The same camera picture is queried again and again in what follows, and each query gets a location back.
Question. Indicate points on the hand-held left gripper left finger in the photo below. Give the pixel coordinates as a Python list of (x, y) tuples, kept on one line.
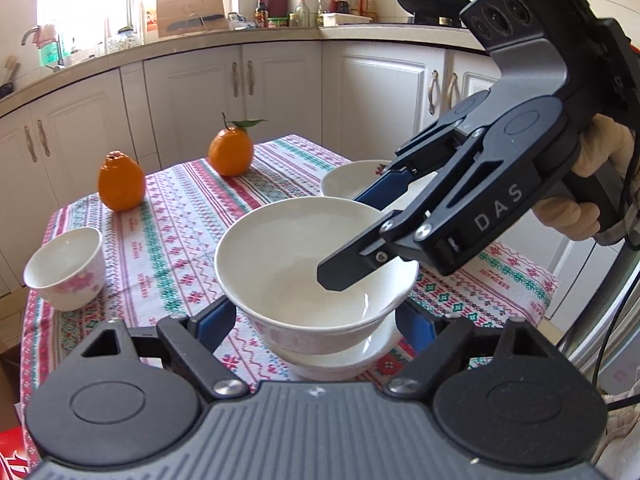
[(215, 322)]

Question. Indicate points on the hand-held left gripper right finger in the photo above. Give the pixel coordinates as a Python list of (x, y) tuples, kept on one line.
[(417, 327)]

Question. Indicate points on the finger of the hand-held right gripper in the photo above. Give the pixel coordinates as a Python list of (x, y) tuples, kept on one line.
[(385, 187), (350, 265)]

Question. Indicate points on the white bowl with pink flowers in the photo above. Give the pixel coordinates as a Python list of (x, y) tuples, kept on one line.
[(280, 260), (345, 366)]

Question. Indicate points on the small white pink-flower bowl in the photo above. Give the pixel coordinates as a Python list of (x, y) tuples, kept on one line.
[(60, 260)]

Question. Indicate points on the person's right hand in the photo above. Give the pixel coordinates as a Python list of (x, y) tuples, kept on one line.
[(605, 147)]

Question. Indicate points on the patterned red green tablecloth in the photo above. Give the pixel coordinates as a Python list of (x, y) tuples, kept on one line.
[(175, 220)]

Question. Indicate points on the orange with leaf stem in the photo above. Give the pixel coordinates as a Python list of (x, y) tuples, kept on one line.
[(230, 152)]

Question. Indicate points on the orange with bumpy top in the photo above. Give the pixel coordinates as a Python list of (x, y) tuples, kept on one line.
[(121, 185)]

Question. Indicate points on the white rectangular tray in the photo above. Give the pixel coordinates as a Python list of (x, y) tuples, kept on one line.
[(345, 19)]

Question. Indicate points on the amber oil bottle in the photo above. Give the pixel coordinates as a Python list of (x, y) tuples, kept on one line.
[(368, 2)]

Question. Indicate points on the yellow condiment bottle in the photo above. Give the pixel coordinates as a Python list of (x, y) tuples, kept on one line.
[(355, 4)]

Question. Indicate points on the clear glass bottle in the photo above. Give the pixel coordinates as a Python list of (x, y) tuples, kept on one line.
[(302, 15)]

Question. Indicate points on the pale condiment bottle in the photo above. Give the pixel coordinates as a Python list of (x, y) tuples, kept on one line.
[(324, 4)]

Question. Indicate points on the jar with green lid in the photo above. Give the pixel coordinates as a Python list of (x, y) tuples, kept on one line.
[(278, 22)]

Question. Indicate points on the white kitchen cabinets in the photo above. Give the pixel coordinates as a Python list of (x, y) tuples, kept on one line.
[(200, 100)]

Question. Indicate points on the dark sauce bottle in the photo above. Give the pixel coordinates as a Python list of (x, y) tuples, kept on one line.
[(260, 12)]

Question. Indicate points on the clear plastic container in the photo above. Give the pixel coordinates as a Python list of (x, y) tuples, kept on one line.
[(239, 21)]

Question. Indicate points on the white cloth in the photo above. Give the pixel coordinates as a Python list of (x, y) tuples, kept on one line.
[(625, 440)]

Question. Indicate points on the beige kitchen countertop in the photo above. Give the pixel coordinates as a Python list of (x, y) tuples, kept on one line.
[(200, 39)]

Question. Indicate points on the red cardboard box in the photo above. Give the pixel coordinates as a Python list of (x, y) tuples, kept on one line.
[(12, 455)]

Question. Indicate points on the black kitchen knife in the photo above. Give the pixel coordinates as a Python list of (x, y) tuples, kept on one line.
[(190, 22)]

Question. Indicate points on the brown cardboard box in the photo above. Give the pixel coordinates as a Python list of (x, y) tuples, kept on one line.
[(190, 6)]

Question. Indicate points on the glass jar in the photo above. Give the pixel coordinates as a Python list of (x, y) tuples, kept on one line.
[(122, 41)]

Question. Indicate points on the pink cloth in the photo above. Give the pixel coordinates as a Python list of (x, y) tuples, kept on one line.
[(47, 34)]

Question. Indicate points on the silver faucet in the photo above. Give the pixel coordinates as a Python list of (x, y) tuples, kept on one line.
[(29, 33)]

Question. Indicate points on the grey metal post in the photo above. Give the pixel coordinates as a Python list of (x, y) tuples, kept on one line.
[(590, 310)]

